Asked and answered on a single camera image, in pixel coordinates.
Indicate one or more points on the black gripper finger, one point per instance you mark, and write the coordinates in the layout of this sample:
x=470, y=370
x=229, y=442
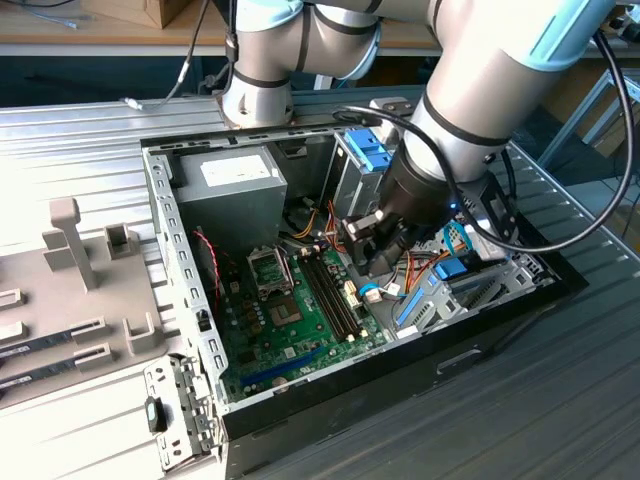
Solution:
x=360, y=250
x=407, y=242

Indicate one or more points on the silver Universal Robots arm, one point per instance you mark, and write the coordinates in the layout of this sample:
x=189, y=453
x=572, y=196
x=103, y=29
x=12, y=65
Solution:
x=500, y=75

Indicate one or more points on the CPU socket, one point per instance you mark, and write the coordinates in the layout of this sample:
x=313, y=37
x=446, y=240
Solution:
x=286, y=314

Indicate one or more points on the black RAM slot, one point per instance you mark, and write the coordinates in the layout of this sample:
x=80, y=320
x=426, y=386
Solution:
x=330, y=299
x=341, y=295
x=325, y=300
x=336, y=297

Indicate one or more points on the blue disk carrier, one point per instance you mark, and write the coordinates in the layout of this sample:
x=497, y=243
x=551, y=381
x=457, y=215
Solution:
x=450, y=269

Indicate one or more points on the grey metal drive cage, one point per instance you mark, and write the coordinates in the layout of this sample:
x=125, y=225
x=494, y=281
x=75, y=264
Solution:
x=350, y=190

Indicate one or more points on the blue plastic drive latch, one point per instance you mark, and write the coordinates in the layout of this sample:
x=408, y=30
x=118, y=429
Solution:
x=370, y=150

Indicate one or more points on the grey metal disk cage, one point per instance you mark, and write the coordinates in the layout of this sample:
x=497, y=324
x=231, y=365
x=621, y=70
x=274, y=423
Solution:
x=490, y=290

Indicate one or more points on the green motherboard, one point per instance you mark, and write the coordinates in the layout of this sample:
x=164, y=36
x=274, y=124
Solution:
x=295, y=350

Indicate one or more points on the grey power supply unit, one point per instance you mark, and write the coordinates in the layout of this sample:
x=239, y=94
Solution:
x=225, y=210

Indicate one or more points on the blue expansion slot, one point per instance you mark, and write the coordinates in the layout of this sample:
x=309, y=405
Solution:
x=280, y=368

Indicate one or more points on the wooden desk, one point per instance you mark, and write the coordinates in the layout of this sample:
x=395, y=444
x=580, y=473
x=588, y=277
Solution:
x=410, y=42
x=50, y=30

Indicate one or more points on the black open PC case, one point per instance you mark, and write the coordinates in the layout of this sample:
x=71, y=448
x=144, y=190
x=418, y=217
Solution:
x=350, y=415

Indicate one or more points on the black teal case latch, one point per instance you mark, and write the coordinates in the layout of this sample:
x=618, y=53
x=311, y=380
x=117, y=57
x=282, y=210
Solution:
x=156, y=416

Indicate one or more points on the grey plastic parts rack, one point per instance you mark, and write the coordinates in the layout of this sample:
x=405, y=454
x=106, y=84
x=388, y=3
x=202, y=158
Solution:
x=100, y=300

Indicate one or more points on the brown cardboard box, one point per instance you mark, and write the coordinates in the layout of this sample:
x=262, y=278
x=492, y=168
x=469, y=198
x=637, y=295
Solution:
x=150, y=10

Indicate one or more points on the long RAM stick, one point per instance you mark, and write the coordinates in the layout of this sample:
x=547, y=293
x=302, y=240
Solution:
x=30, y=374
x=30, y=345

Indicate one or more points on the blue plastic rail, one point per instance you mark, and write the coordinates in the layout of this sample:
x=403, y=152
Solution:
x=410, y=307

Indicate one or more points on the black wrist mount bracket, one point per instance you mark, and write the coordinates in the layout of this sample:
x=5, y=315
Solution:
x=480, y=187

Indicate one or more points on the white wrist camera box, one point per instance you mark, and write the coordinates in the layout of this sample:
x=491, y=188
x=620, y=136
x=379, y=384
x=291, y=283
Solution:
x=390, y=106
x=492, y=250

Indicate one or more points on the aluminium frame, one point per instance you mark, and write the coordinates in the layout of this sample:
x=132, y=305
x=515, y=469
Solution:
x=574, y=121

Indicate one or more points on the grey rear slot bracket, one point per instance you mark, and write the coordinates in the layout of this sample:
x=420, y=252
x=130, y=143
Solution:
x=190, y=400

